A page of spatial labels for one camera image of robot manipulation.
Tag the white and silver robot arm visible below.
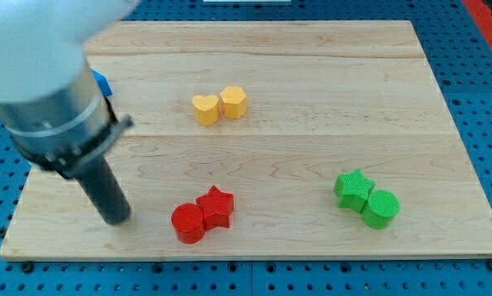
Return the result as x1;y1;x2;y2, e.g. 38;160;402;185
0;0;139;178

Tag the yellow heart block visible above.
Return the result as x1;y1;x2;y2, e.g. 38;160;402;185
192;95;220;127

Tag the wooden board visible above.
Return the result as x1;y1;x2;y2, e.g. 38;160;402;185
0;21;492;261

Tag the yellow hexagon block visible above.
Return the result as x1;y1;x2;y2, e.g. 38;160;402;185
220;86;247;119

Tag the red star block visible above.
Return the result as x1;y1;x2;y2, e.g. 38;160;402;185
196;186;234;230

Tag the red cylinder block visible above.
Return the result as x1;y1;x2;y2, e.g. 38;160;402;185
171;203;206;244

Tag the green star block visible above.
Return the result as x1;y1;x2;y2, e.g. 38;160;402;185
333;169;375;213

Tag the green cylinder block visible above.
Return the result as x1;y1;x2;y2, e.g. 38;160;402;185
360;190;401;229

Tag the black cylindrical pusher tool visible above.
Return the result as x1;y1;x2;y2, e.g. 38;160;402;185
75;156;131;225

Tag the blue block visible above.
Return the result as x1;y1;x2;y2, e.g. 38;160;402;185
92;70;113;97

